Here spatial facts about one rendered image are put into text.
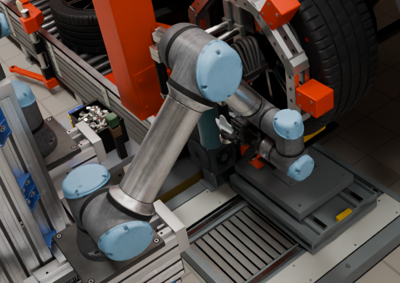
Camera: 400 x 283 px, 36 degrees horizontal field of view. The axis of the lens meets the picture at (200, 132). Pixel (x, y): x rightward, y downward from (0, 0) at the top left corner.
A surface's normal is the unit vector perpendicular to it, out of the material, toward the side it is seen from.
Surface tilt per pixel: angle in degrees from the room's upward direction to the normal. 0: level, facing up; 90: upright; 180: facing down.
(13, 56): 0
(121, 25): 90
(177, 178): 0
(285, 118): 0
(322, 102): 90
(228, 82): 85
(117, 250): 95
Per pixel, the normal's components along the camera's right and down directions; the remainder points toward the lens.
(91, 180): -0.22, -0.81
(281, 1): 0.22, -0.36
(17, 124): 0.57, 0.47
